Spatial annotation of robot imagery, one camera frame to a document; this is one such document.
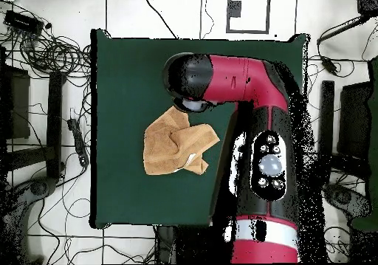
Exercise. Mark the grey tripod base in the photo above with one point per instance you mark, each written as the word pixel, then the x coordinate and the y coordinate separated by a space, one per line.
pixel 38 188
pixel 344 198

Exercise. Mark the black box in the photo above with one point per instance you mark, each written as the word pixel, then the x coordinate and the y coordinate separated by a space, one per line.
pixel 367 3

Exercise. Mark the black multi-port hub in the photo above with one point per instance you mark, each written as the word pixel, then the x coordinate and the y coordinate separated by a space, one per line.
pixel 23 21

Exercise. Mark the black metal stand frame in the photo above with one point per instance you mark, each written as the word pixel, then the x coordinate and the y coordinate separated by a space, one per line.
pixel 54 123
pixel 327 129

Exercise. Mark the dark green table cloth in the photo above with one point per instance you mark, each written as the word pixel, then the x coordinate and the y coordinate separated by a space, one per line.
pixel 124 70

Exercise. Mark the orange terry towel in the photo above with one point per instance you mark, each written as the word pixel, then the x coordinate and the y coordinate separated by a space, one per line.
pixel 165 147

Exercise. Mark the black power adapter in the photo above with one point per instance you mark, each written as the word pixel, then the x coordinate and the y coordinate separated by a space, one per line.
pixel 329 64

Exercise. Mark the black power strip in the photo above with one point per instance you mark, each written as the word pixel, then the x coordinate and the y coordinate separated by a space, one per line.
pixel 78 142

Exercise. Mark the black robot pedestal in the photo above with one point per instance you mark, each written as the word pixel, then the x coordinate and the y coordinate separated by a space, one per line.
pixel 165 244

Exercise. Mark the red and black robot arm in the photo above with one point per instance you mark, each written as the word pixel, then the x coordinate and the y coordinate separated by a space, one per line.
pixel 242 79

